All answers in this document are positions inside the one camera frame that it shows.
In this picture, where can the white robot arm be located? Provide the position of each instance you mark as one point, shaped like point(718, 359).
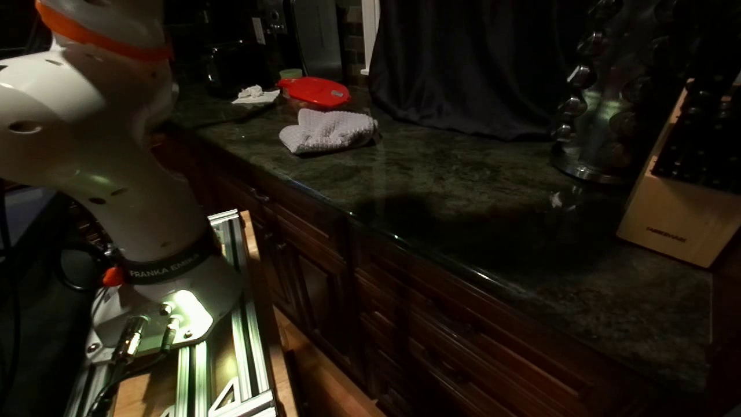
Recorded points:
point(100, 139)

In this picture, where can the grey checkered towel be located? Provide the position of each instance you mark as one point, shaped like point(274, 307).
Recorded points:
point(326, 131)

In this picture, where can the wooden base board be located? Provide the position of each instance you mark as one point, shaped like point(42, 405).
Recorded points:
point(259, 262)

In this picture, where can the dark wooden counter cabinet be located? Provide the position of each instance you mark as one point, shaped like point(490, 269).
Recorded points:
point(431, 325)

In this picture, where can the red plastic lid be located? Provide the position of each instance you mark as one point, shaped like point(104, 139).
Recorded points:
point(315, 90)

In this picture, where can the white crumpled napkin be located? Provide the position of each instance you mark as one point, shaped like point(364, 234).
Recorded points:
point(255, 96)

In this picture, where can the black curtain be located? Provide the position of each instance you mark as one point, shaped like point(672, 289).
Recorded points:
point(478, 60)

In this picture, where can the grey upright box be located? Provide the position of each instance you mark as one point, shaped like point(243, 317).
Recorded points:
point(315, 35)

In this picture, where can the red stop button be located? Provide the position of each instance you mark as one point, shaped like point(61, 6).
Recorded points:
point(115, 275)

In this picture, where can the wooden knife block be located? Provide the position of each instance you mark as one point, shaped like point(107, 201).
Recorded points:
point(679, 216)

